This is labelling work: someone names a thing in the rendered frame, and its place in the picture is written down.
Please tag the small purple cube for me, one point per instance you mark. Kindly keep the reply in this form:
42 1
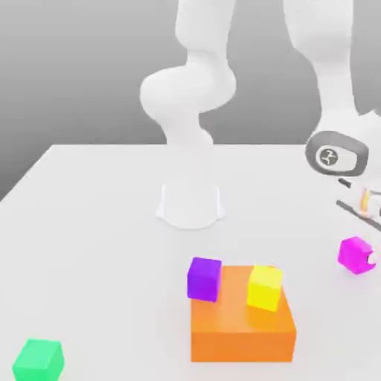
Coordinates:
204 279

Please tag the small green cube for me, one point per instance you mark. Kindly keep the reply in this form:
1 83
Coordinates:
38 361

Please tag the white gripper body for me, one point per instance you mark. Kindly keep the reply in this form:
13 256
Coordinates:
361 224

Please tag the large orange box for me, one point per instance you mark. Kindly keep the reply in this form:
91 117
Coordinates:
241 336

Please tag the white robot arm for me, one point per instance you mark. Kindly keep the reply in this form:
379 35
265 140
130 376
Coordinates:
190 89

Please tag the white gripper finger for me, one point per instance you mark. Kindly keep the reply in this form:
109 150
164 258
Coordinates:
372 258

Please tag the small magenta cube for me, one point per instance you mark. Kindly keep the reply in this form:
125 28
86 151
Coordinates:
354 255

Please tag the small yellow cube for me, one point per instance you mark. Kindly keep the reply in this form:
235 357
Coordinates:
264 288

